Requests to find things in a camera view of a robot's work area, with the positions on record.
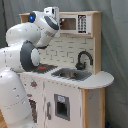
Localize black toy faucet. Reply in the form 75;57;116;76
75;51;93;70

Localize grey toy sink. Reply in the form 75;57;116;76
52;68;92;81

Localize oven door with handle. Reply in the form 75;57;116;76
29;99;37;123

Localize white microwave door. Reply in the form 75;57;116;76
58;13;92;36

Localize red stove knob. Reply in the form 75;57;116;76
30;81;37;88

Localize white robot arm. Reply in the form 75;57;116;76
0;7;59;128

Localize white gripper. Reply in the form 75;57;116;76
44;7;59;20

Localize black stovetop red burners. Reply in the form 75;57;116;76
36;64;55;73

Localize wooden toy kitchen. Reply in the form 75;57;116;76
21;11;114;128

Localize white dishwasher cabinet door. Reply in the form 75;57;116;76
45;81;81;128

